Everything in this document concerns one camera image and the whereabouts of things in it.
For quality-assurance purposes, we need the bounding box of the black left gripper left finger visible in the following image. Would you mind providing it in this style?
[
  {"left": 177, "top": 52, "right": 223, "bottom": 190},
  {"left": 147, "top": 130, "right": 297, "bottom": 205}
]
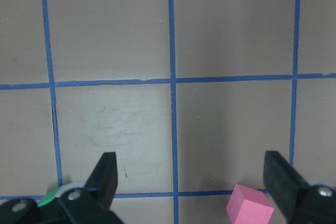
[{"left": 84, "top": 152, "right": 117, "bottom": 210}]

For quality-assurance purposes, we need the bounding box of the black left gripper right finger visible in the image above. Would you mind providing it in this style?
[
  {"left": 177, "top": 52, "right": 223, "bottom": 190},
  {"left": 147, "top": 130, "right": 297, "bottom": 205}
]
[{"left": 263, "top": 151, "right": 310, "bottom": 220}]

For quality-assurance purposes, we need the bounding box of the pink foam cube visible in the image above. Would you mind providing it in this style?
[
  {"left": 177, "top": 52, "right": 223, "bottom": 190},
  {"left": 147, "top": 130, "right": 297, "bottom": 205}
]
[{"left": 226, "top": 184, "right": 274, "bottom": 224}]

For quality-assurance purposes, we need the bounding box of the green foam cube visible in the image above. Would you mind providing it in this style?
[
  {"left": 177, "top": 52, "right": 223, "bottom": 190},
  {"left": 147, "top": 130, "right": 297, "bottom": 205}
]
[{"left": 37, "top": 185, "right": 68, "bottom": 207}]

